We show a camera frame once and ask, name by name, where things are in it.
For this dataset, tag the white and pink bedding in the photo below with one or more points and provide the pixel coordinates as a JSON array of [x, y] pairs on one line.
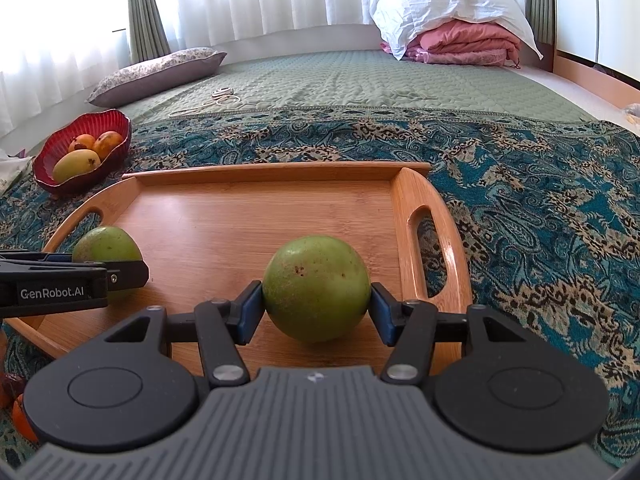
[[440, 5]]

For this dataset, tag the floral pillow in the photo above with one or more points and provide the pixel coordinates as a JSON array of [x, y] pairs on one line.
[[160, 67]]

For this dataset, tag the dark red date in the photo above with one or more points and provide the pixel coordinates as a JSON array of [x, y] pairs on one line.
[[12, 385]]

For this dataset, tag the red scalloped bowl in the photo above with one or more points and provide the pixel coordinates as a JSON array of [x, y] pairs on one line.
[[114, 126]]

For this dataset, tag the yellow mango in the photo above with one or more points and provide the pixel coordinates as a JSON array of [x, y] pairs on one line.
[[75, 165]]

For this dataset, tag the white plastic bag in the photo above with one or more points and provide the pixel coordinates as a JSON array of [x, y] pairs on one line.
[[10, 172]]

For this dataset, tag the small orange-red fruit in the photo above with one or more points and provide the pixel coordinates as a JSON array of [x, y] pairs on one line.
[[82, 141]]

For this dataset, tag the green quilted bedspread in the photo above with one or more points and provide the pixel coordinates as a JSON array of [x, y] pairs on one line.
[[325, 80]]

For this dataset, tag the large orange-red fruit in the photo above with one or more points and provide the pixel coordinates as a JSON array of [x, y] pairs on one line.
[[110, 142]]

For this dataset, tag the large green round fruit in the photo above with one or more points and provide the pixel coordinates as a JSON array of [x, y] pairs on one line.
[[315, 285]]

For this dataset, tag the small green round fruit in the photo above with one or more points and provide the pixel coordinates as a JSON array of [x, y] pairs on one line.
[[107, 245]]

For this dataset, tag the orange tangerine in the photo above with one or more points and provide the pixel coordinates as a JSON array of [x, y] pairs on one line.
[[22, 420]]

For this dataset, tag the wooden tray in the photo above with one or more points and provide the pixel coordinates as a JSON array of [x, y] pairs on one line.
[[225, 225]]

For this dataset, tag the pink folded blanket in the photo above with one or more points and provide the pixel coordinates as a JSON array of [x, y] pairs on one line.
[[465, 42]]

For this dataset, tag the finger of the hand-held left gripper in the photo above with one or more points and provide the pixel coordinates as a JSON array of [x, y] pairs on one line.
[[55, 257], [127, 275]]

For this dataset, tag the green curtain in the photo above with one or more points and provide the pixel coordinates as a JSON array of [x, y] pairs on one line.
[[542, 10], [147, 20]]

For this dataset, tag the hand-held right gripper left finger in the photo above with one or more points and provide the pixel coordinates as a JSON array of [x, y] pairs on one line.
[[250, 310]]

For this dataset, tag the white wardrobe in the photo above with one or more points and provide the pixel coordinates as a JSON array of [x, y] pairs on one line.
[[590, 10]]

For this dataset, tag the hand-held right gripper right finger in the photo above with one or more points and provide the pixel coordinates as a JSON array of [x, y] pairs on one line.
[[382, 316]]

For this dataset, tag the clear plastic packet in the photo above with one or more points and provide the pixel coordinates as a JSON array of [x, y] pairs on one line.
[[632, 116]]

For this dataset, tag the teal paisley blanket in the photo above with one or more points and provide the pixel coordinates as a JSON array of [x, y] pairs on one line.
[[525, 200]]

